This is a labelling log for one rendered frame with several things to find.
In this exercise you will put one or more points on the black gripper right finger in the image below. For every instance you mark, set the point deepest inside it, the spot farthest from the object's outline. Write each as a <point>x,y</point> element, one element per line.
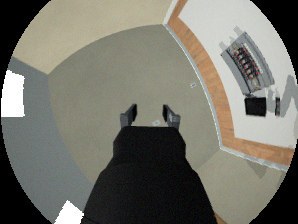
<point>170,117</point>

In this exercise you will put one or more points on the grey mounting plate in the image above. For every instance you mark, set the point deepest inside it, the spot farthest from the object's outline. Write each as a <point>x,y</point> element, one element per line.
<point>238,43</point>

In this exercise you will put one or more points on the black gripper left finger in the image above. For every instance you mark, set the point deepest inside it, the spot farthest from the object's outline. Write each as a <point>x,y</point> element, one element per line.
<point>129,116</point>

